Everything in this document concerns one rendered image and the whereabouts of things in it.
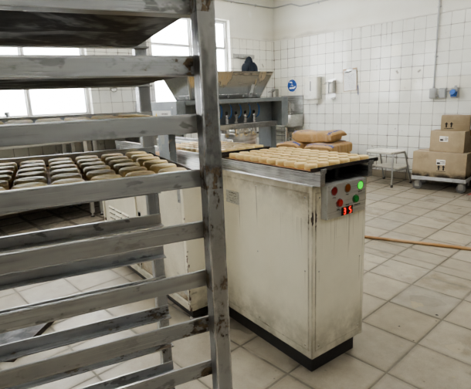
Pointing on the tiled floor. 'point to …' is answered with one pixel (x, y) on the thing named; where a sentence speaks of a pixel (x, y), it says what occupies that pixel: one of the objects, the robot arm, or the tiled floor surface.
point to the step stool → (391, 162)
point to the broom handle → (420, 242)
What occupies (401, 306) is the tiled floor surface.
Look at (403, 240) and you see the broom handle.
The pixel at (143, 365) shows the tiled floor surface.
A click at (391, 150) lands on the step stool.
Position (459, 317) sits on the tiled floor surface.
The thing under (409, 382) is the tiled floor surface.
